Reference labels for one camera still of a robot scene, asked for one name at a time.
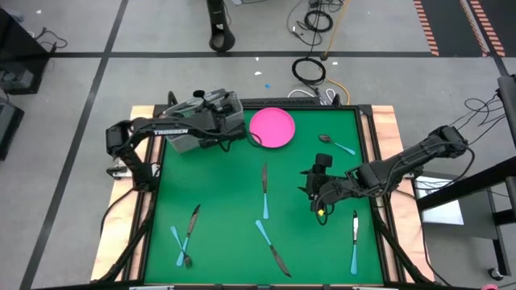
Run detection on black cart frame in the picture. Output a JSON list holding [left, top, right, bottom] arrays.
[[414, 74, 516, 279]]

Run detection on white floor cable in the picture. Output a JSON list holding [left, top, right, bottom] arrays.
[[287, 87, 336, 104]]

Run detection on yellow hanging cable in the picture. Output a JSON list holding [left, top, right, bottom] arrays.
[[320, 0, 350, 61]]

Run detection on black table frame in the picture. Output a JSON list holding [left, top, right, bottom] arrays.
[[90, 96, 435, 290]]

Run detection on black cabinet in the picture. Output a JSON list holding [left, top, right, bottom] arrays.
[[0, 7, 52, 96]]

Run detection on grey wire cutlery basket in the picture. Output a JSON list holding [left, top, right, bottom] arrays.
[[160, 87, 245, 154]]

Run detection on black power adapter cable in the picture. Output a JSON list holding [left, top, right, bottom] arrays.
[[285, 0, 323, 48]]

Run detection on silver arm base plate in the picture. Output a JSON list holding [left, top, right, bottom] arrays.
[[106, 164, 135, 180]]

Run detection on black equipment case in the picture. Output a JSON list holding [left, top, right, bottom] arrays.
[[0, 100, 25, 161]]

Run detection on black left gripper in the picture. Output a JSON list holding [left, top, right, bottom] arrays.
[[196, 104, 248, 147]]

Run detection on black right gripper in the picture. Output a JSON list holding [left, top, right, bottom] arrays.
[[298, 169, 360, 211]]

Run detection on blue-handled spoon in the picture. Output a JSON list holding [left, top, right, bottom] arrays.
[[318, 134, 357, 156]]

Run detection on green table mat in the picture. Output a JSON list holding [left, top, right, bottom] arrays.
[[143, 108, 385, 285]]

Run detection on striped-edge black floor mat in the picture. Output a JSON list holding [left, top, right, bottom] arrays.
[[413, 0, 491, 57], [469, 0, 516, 57]]

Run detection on black ribbed cable duct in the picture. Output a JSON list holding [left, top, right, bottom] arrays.
[[241, 97, 323, 106]]

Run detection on blue-handled fork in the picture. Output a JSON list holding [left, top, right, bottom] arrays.
[[169, 225, 194, 270]]

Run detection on pink plastic plate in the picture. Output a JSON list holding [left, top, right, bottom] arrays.
[[248, 106, 297, 149]]

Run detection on orange floor cable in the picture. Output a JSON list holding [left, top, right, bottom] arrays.
[[326, 77, 352, 106]]

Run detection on black floor stand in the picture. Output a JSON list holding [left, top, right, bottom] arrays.
[[206, 0, 237, 52]]

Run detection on coiled black cable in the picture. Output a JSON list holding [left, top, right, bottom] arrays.
[[302, 9, 335, 34], [290, 56, 327, 86]]

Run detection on blue-handled knife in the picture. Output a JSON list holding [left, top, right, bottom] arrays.
[[254, 219, 293, 279], [176, 204, 202, 268], [350, 209, 360, 276], [260, 162, 270, 221]]

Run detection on thin black floor cable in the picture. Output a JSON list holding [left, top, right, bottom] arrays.
[[34, 27, 69, 54]]

